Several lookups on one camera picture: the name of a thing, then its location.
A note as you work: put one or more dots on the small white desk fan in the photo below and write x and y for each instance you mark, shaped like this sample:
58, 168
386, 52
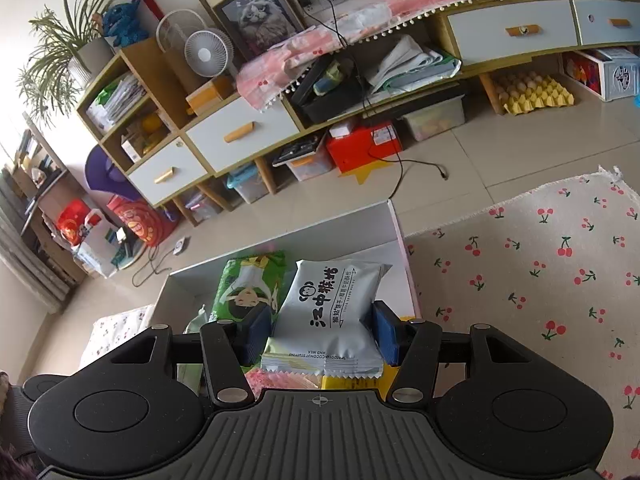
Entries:
209, 52

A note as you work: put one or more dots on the clear plastic storage box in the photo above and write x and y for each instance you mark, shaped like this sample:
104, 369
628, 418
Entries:
435, 119

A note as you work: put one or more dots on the cherry print cloth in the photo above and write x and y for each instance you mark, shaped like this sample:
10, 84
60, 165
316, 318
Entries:
557, 269

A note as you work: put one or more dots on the grey Chinese snack packet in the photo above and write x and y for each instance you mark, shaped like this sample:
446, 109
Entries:
320, 328

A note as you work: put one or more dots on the potted green plant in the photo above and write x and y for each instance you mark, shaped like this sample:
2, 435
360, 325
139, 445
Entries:
45, 83

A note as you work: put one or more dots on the pink cherry cabinet cloth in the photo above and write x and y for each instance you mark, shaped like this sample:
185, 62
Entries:
265, 78

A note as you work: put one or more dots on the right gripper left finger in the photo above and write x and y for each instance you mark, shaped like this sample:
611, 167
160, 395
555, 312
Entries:
229, 347

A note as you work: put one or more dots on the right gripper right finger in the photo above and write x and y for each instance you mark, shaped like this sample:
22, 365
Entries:
410, 346

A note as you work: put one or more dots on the red round lantern bag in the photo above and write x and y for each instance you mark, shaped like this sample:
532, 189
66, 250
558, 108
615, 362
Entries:
150, 225

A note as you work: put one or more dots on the black storage bin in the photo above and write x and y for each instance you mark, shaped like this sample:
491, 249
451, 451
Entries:
331, 86

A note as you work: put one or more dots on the yellow egg tray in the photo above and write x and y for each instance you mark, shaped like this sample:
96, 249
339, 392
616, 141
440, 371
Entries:
520, 94

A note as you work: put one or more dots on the framed cat picture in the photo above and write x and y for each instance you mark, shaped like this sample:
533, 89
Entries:
255, 26

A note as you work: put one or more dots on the red box under cabinet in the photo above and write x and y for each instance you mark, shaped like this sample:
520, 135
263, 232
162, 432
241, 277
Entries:
364, 145

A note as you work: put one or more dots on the blue Stitch plush toy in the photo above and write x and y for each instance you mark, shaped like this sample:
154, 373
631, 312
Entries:
121, 23

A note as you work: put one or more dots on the green snack packet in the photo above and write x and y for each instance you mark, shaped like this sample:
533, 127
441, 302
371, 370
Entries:
248, 283

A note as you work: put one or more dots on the white paper shopping bag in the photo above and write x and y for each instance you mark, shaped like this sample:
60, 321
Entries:
98, 245

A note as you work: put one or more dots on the purple round cushion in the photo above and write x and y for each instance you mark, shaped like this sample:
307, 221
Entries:
102, 175

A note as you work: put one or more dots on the white printed box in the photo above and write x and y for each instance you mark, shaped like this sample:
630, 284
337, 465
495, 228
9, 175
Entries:
609, 73

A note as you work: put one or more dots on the pink cardboard box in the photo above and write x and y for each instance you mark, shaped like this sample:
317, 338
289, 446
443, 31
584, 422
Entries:
369, 234

